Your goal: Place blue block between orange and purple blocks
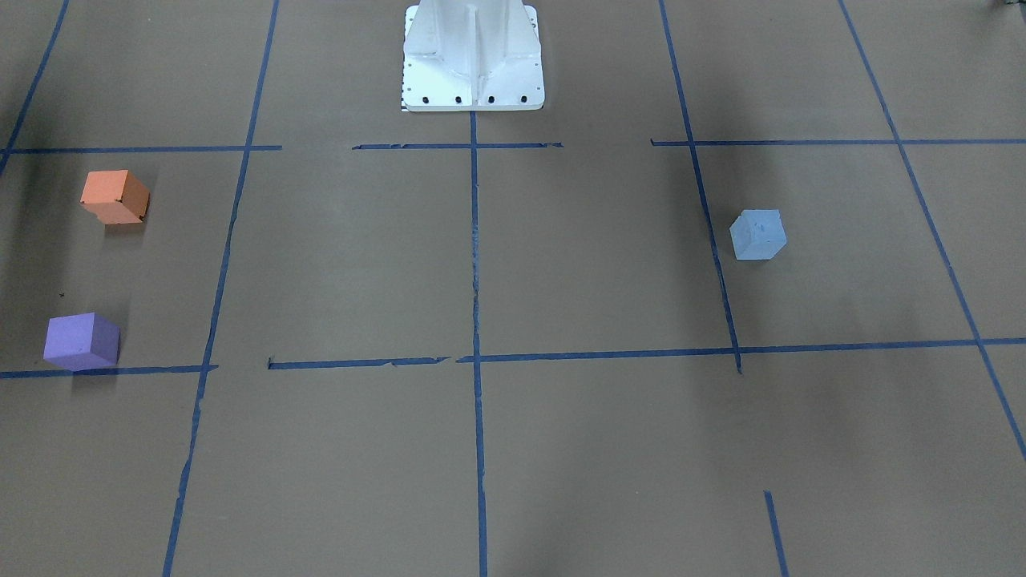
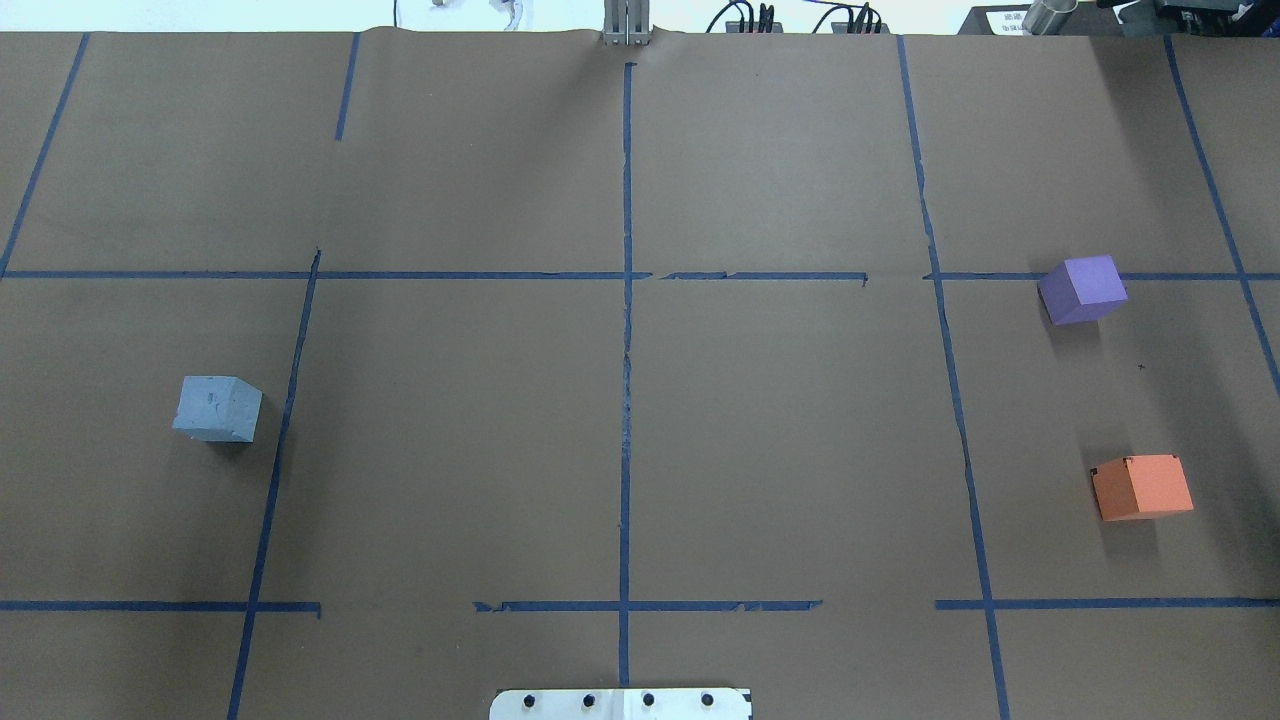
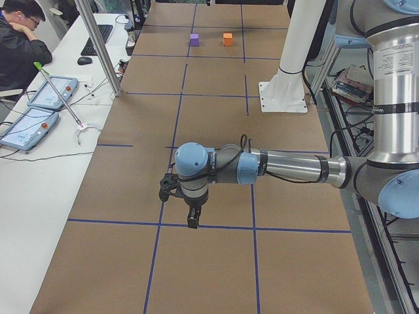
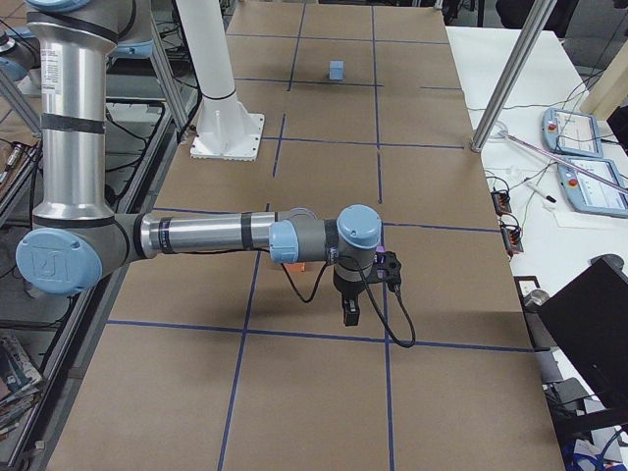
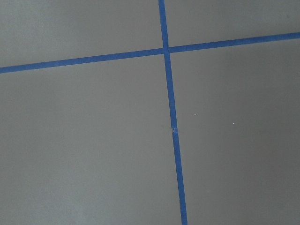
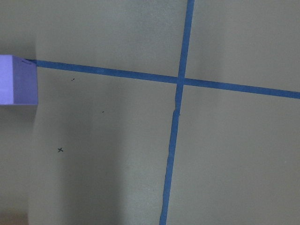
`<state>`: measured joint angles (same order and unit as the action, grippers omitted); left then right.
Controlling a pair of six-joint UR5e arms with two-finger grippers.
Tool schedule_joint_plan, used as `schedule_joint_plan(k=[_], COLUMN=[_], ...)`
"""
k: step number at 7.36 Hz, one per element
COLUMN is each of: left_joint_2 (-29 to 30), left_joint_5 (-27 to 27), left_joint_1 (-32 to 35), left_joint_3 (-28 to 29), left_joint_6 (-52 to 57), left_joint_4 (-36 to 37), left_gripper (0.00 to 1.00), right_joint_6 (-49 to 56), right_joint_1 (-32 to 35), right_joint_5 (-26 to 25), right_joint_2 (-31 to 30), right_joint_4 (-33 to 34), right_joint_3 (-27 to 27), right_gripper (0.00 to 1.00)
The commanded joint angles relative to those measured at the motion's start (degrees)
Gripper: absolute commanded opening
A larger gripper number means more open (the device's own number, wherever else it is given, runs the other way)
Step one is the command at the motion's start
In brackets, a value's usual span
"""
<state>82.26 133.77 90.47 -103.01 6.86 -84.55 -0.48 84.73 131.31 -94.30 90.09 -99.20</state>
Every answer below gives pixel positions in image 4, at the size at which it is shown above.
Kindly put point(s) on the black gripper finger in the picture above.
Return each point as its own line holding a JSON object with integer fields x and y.
{"x": 351, "y": 310}

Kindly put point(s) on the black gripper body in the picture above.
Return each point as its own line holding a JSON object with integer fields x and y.
{"x": 344, "y": 286}

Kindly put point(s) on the light blue foam block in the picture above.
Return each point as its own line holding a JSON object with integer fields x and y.
{"x": 336, "y": 70}

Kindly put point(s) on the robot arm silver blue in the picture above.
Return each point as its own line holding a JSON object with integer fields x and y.
{"x": 77, "y": 239}

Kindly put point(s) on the orange foam block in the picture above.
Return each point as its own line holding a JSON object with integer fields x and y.
{"x": 296, "y": 267}

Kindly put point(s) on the near orange terminal connector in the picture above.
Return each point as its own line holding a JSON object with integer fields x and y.
{"x": 512, "y": 239}

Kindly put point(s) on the orange terminal connector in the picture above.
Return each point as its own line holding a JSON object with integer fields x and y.
{"x": 512, "y": 239}
{"x": 501, "y": 201}

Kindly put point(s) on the far orange terminal connector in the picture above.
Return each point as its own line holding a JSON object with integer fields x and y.
{"x": 501, "y": 201}

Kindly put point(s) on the metal cup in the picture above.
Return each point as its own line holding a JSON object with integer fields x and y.
{"x": 534, "y": 300}

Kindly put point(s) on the black marker pen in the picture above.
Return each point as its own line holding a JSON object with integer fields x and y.
{"x": 544, "y": 195}

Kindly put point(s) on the long reach grabber stick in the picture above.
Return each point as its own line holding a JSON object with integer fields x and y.
{"x": 504, "y": 135}

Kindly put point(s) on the black monitor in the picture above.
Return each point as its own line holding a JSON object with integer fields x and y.
{"x": 587, "y": 319}

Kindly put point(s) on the near teach pendant tablet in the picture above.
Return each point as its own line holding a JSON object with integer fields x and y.
{"x": 593, "y": 186}

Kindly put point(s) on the teach pendant tablet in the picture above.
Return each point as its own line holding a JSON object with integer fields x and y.
{"x": 572, "y": 133}
{"x": 593, "y": 186}

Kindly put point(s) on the far teach pendant tablet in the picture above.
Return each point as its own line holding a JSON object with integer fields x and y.
{"x": 572, "y": 133}

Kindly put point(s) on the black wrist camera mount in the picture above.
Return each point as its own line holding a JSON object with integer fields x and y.
{"x": 386, "y": 269}

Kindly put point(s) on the white camera stand pedestal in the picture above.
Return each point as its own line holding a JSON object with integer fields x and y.
{"x": 224, "y": 129}

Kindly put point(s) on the aluminium frame post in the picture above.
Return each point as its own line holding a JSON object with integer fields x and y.
{"x": 533, "y": 26}

